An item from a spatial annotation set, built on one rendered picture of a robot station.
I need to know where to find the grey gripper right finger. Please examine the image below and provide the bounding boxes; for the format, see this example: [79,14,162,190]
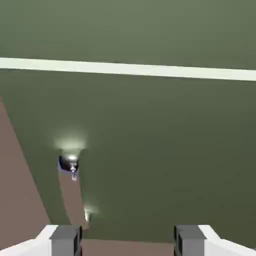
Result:
[173,224,256,256]

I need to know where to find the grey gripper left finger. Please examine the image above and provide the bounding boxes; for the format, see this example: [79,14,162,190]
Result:
[0,224,83,256]

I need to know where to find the green cabinet door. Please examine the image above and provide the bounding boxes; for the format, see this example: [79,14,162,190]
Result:
[0,67,256,251]
[0,0,256,71]

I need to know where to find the green painted cabinet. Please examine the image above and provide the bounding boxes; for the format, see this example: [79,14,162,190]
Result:
[0,0,256,251]

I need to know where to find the shiny curved metal handle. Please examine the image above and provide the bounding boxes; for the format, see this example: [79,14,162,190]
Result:
[57,153,92,231]

